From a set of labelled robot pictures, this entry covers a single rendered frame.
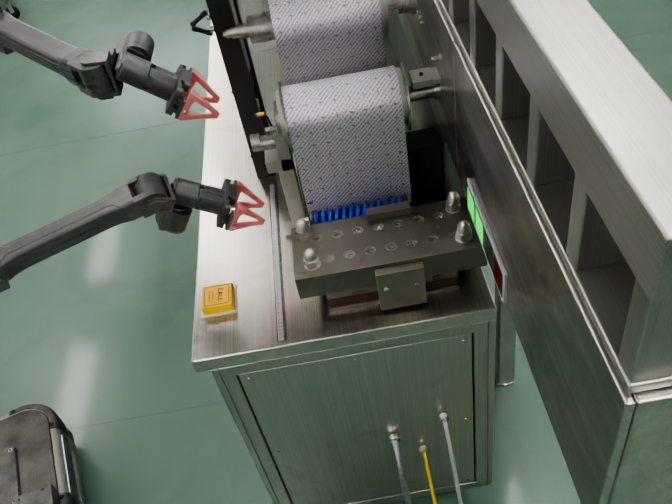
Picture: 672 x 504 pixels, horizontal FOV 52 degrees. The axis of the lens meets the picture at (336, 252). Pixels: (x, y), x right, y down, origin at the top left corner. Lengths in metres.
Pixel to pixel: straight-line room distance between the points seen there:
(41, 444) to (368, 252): 1.37
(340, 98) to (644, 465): 0.89
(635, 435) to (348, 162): 0.90
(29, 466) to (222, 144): 1.16
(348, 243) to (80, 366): 1.66
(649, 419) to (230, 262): 1.15
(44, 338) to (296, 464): 1.50
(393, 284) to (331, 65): 0.53
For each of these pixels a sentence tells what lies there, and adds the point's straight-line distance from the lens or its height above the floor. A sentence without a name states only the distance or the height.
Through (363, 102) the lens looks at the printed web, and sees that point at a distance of 1.42.
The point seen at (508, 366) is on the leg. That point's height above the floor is 0.10.
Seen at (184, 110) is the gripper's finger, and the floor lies 1.34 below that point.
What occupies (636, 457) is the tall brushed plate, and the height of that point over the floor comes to 1.33.
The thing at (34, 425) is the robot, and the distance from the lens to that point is 2.51.
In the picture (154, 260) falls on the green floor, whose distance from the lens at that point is 3.18.
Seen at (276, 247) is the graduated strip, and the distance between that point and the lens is 1.70.
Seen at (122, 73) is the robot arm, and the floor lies 1.43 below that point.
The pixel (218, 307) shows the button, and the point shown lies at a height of 0.92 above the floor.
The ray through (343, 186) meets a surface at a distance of 1.52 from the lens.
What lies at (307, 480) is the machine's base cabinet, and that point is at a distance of 1.99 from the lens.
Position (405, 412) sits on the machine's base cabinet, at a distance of 1.76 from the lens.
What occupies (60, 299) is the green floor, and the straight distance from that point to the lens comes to 3.22.
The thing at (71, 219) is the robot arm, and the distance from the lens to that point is 1.51.
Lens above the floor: 2.05
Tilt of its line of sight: 44 degrees down
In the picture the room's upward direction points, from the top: 12 degrees counter-clockwise
